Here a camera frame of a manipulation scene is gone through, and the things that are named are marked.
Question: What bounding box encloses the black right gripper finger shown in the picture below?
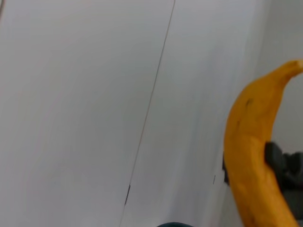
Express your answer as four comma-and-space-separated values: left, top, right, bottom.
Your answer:
264, 140, 303, 190
222, 150, 231, 187

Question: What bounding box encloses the yellow banana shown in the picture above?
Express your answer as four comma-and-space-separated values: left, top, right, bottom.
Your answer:
223, 59, 303, 227

